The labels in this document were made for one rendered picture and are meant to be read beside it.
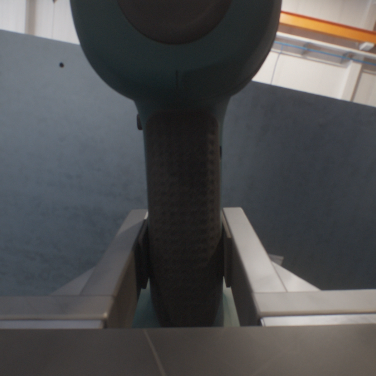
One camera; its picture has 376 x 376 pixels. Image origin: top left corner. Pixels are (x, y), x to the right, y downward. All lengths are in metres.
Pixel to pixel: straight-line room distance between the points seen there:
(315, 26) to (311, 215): 9.05
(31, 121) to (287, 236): 0.42
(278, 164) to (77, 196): 0.30
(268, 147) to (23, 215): 0.39
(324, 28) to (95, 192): 9.27
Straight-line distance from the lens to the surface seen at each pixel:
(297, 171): 0.43
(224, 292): 0.17
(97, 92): 0.41
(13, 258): 0.53
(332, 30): 9.60
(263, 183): 0.42
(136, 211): 0.16
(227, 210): 0.15
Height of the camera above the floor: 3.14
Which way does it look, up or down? 15 degrees down
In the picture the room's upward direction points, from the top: 11 degrees clockwise
